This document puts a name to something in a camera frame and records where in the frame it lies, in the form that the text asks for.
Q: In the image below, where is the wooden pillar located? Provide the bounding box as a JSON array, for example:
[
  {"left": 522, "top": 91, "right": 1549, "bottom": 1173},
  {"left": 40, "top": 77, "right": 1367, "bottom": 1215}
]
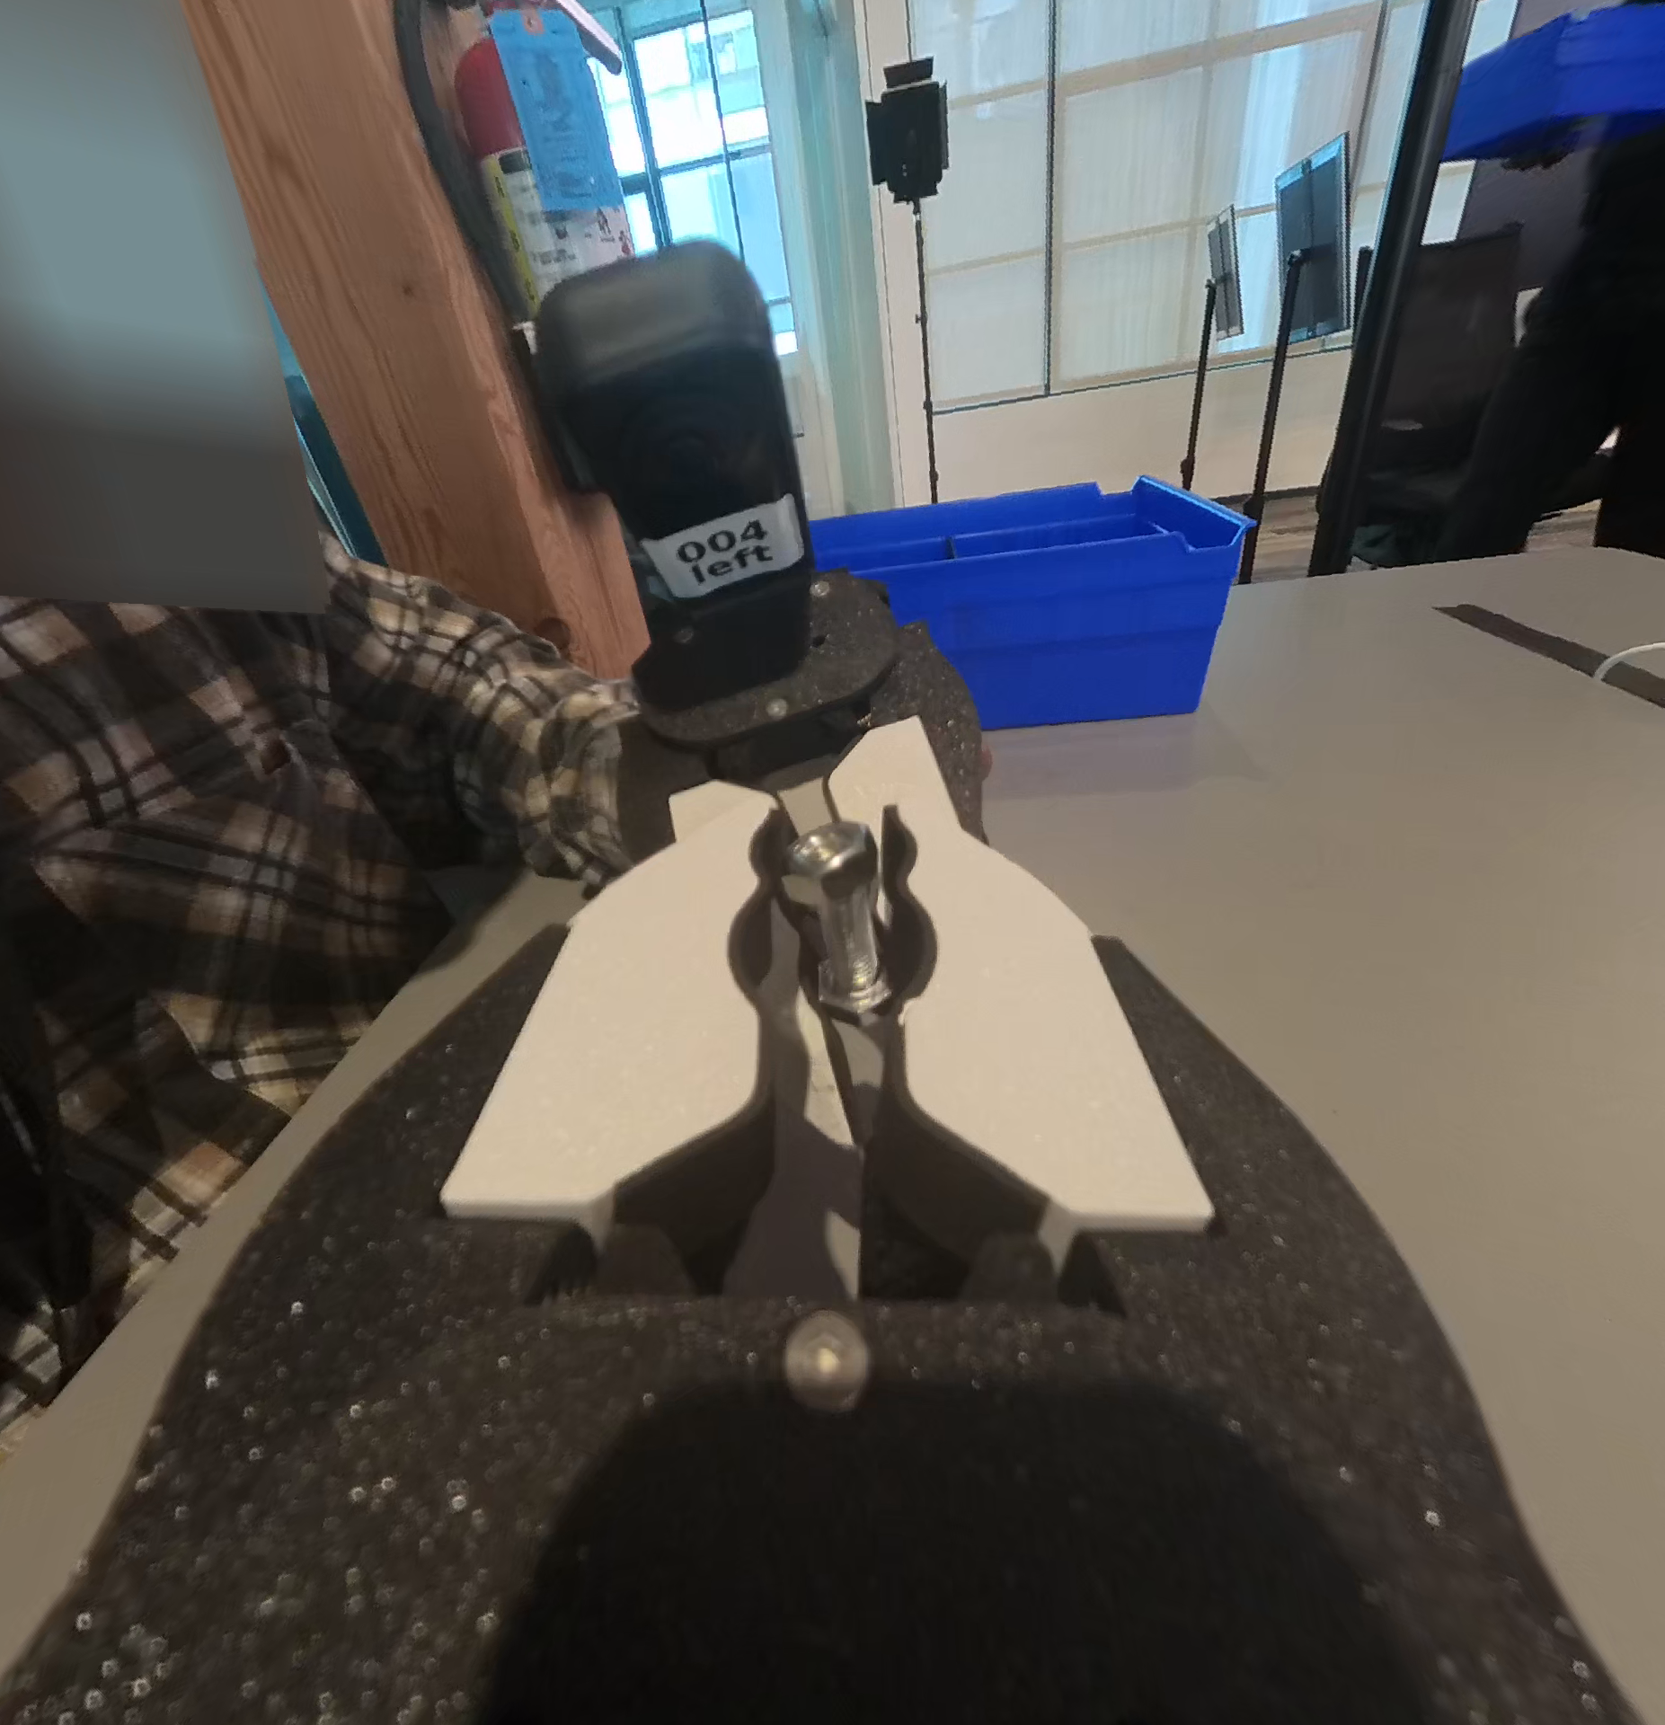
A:
[{"left": 184, "top": 0, "right": 655, "bottom": 681}]

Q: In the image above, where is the black light panel on stand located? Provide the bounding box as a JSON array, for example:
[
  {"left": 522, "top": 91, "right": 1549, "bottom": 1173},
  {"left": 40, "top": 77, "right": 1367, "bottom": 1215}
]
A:
[{"left": 863, "top": 57, "right": 955, "bottom": 507}]

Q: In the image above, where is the black office chair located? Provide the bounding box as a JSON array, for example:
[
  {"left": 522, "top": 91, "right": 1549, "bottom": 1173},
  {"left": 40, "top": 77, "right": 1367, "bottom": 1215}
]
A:
[{"left": 1316, "top": 223, "right": 1529, "bottom": 572}]

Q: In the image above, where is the large silver hex bolt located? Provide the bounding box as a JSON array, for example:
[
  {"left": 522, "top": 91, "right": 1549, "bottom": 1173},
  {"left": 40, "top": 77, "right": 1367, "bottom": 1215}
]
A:
[{"left": 782, "top": 825, "right": 887, "bottom": 1005}]

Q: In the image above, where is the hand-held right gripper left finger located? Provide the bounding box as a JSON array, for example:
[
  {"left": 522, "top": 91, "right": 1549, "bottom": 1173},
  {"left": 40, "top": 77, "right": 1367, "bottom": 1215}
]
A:
[{"left": 439, "top": 795, "right": 796, "bottom": 1234}]

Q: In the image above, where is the blue plastic bin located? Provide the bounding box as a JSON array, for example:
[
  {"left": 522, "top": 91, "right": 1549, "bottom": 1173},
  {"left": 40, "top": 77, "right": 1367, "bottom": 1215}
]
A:
[
  {"left": 1447, "top": 0, "right": 1665, "bottom": 160},
  {"left": 808, "top": 474, "right": 1261, "bottom": 732}
]

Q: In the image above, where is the blue paper tag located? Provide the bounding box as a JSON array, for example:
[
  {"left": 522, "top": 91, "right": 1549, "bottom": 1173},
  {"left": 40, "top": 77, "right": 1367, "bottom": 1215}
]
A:
[{"left": 489, "top": 0, "right": 621, "bottom": 214}]

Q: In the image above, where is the person's plaid shirt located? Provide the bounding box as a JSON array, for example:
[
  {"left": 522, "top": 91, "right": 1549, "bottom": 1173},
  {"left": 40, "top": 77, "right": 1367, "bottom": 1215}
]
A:
[{"left": 0, "top": 593, "right": 461, "bottom": 1483}]

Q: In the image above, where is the red fire extinguisher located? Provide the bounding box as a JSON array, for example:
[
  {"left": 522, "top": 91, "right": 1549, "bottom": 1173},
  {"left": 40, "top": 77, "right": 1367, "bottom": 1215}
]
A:
[{"left": 393, "top": 0, "right": 634, "bottom": 332}]

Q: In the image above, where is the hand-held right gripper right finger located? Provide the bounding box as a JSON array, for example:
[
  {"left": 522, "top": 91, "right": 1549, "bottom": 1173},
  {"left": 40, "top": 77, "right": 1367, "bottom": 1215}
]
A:
[{"left": 877, "top": 801, "right": 1218, "bottom": 1236}]

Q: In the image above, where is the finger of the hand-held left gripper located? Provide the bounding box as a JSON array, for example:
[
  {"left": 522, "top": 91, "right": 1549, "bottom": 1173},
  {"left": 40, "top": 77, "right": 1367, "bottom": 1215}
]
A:
[
  {"left": 833, "top": 719, "right": 969, "bottom": 828},
  {"left": 665, "top": 783, "right": 800, "bottom": 844}
]

